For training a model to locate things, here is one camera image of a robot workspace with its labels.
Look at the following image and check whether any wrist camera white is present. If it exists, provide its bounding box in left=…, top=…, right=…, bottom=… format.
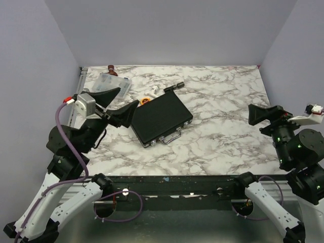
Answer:
left=74, top=93, right=97, bottom=119
left=288, top=104, right=323, bottom=126

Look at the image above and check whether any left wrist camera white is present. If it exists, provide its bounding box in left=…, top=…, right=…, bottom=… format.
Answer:
left=74, top=93, right=97, bottom=119

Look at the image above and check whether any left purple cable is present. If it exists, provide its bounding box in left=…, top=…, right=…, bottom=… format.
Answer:
left=14, top=97, right=144, bottom=243

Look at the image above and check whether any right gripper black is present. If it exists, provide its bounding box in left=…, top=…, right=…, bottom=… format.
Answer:
left=248, top=102, right=307, bottom=165

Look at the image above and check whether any aluminium extrusion frame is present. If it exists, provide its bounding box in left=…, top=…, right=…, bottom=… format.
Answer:
left=27, top=67, right=88, bottom=243

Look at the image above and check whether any orange black small round object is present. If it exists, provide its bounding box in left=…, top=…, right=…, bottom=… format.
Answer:
left=140, top=97, right=150, bottom=105

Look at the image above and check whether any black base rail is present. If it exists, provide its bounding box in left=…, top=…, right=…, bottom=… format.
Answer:
left=94, top=176, right=247, bottom=212

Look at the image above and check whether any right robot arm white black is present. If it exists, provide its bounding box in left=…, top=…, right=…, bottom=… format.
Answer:
left=233, top=104, right=323, bottom=242

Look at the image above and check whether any white small plastic piece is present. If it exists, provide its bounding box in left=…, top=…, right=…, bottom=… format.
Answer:
left=147, top=86, right=159, bottom=98

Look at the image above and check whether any black poker set case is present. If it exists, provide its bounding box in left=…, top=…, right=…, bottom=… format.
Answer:
left=131, top=91, right=193, bottom=147

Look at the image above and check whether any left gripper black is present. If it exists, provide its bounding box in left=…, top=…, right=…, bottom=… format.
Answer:
left=80, top=88, right=140, bottom=153

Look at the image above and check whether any clear plastic organizer box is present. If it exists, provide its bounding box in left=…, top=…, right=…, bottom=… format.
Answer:
left=92, top=73, right=132, bottom=99

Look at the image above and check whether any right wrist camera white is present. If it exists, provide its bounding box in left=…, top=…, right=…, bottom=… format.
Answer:
left=288, top=104, right=323, bottom=126

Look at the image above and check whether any black cylindrical socket tool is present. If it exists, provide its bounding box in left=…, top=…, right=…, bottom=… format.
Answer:
left=164, top=82, right=185, bottom=93

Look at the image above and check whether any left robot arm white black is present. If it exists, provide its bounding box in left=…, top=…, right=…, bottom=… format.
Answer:
left=4, top=88, right=139, bottom=242

